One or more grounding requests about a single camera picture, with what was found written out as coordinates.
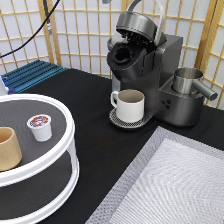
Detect grey coffee machine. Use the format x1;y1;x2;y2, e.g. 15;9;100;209
107;0;205;130

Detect white coffee pod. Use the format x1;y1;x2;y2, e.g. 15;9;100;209
27;114;52;142

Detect white ceramic mug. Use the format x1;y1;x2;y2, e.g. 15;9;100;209
110;89;145;123

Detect steel milk frother jug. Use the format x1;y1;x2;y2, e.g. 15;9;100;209
173;67;218;101

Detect wooden shoji folding screen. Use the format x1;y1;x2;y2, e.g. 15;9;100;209
0;0;224;110

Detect white two-tier round shelf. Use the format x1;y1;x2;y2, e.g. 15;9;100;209
0;94;79;224

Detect grey woven placemat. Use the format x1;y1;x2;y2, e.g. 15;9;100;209
85;127;224;224

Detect blue corrugated mat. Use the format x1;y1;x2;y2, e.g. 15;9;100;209
2;60;66;94

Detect beige wooden cup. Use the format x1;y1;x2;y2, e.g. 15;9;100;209
0;127;22;171

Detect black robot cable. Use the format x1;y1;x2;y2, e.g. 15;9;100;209
0;0;63;60

